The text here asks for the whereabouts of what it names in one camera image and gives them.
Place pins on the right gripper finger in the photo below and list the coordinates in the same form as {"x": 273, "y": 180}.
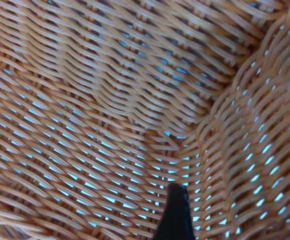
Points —
{"x": 176, "y": 215}

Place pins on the orange wicker basket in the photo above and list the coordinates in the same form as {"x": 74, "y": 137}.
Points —
{"x": 109, "y": 100}

